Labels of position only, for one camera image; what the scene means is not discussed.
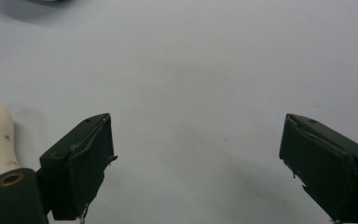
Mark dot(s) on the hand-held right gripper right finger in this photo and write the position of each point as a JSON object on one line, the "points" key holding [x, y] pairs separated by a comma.
{"points": [[326, 165]]}

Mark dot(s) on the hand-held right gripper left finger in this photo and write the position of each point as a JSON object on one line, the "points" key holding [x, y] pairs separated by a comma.
{"points": [[84, 161]]}

